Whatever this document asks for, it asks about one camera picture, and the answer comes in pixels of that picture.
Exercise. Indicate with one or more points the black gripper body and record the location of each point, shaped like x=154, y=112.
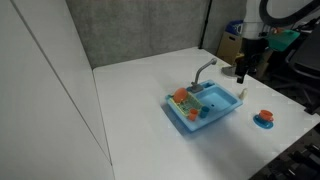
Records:
x=252, y=49

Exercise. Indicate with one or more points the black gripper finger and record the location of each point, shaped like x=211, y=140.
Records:
x=240, y=77

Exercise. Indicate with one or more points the small orange cup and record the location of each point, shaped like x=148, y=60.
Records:
x=193, y=113

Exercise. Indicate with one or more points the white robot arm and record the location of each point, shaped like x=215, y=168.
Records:
x=262, y=14

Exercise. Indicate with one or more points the blue toy sink basin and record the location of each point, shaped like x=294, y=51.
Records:
x=220, y=101

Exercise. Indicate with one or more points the blue toy cup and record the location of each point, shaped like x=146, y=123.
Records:
x=204, y=112

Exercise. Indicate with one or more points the wooden toy storage shelf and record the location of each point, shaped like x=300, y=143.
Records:
x=231, y=41

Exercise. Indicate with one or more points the black office chair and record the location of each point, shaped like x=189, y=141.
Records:
x=302, y=71

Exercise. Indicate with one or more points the yellow dish rack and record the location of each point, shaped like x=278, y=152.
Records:
x=191, y=102

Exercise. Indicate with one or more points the black vertical pole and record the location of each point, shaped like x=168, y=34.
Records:
x=200, y=46

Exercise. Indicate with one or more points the orange toy plate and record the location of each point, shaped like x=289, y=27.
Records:
x=180, y=95

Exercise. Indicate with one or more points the black equipment at table edge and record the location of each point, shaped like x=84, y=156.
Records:
x=301, y=161

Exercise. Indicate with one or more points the orange teacup with handle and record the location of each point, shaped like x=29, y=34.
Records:
x=266, y=115

